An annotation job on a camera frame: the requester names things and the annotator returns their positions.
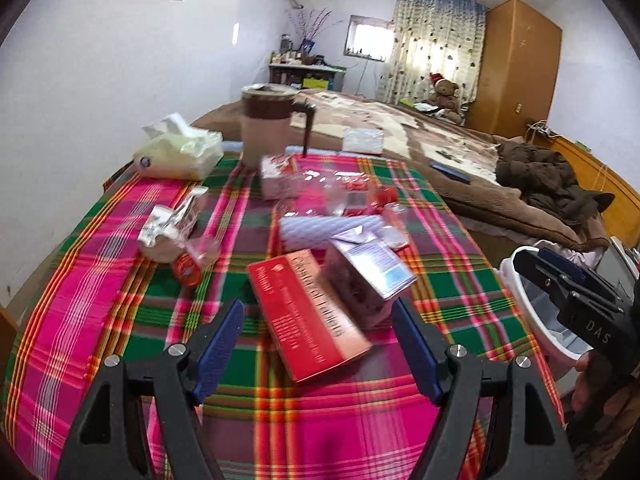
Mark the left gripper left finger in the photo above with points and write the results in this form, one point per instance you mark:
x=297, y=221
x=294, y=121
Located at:
x=108, y=438

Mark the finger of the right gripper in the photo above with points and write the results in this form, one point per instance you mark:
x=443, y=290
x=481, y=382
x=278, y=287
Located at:
x=562, y=262
x=549, y=279

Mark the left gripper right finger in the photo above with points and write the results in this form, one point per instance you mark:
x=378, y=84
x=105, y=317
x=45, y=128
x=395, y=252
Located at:
x=525, y=439

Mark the jelly cup red lid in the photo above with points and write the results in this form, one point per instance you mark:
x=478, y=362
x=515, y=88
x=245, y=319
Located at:
x=197, y=255

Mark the pink purple small box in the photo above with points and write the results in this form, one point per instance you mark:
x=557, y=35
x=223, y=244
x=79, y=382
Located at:
x=366, y=274

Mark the red tablets box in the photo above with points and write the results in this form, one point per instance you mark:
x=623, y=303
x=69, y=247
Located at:
x=307, y=321

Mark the silver foil wrapper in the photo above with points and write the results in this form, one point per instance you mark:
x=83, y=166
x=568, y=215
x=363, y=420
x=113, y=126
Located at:
x=165, y=232

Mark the white foam net sleeve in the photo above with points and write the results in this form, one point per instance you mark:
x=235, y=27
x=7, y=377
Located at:
x=314, y=232

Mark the white trash bin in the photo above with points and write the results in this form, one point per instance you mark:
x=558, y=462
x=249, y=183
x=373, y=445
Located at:
x=560, y=347

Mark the right hand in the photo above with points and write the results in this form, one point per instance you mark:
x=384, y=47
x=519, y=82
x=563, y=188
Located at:
x=593, y=371

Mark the wooden headboard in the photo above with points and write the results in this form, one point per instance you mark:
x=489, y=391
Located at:
x=621, y=219

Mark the brown jacket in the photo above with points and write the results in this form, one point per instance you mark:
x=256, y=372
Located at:
x=547, y=181

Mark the dark blue case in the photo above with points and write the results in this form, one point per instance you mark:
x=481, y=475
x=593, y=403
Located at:
x=451, y=173

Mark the plaid tablecloth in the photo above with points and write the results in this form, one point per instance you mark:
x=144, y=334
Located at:
x=364, y=420

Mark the teddy bear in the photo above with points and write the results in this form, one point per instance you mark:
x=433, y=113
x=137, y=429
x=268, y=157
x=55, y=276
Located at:
x=445, y=97

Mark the wooden wardrobe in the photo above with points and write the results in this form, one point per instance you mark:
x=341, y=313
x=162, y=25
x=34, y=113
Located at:
x=518, y=70

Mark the clear plastic bottle red cap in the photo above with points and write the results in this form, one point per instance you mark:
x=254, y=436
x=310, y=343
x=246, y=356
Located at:
x=335, y=194

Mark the brown bed blanket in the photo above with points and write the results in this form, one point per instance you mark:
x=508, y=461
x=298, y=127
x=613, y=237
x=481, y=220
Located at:
x=418, y=140

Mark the patterned curtain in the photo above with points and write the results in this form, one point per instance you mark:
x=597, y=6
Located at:
x=444, y=37

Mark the tissue pack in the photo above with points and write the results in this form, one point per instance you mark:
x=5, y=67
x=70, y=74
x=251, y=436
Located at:
x=176, y=150

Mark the small red white carton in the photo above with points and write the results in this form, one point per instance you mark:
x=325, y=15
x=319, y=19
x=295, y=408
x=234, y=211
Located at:
x=280, y=177

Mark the window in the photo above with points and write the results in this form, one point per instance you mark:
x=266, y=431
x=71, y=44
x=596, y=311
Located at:
x=369, y=38

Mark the cluttered desk shelf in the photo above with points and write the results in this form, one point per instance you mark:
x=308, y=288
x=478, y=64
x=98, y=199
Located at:
x=302, y=69

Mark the pink brown lidded mug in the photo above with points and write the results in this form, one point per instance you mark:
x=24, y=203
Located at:
x=267, y=110

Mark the dried branch bouquet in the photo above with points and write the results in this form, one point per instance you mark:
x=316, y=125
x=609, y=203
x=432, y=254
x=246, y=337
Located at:
x=308, y=24

